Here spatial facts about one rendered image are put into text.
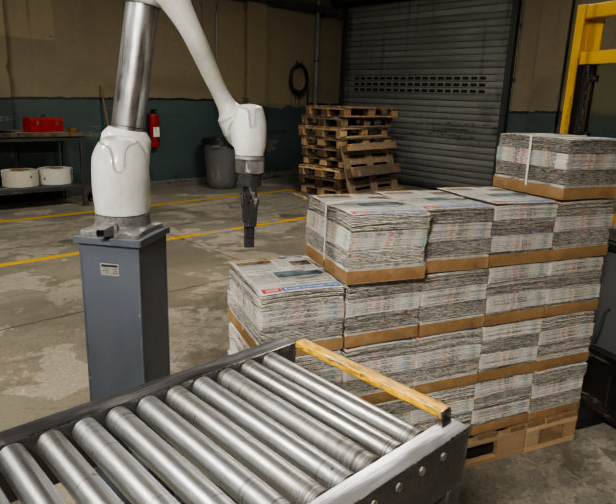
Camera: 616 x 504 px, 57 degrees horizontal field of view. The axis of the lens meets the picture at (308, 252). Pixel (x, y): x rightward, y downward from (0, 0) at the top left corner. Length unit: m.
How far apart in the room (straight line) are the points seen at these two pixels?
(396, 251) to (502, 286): 0.52
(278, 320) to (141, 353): 0.42
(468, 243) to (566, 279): 0.53
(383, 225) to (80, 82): 6.98
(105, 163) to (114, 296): 0.38
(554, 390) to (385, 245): 1.12
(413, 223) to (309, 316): 0.44
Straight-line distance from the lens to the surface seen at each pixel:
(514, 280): 2.26
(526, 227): 2.22
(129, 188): 1.68
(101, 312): 1.79
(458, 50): 9.60
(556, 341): 2.51
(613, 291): 3.08
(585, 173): 2.37
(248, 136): 1.75
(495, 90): 9.21
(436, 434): 1.14
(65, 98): 8.37
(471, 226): 2.05
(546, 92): 8.83
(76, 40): 8.47
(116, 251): 1.70
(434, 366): 2.15
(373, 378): 1.27
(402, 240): 1.85
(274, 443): 1.11
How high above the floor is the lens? 1.40
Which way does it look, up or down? 15 degrees down
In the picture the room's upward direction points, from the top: 2 degrees clockwise
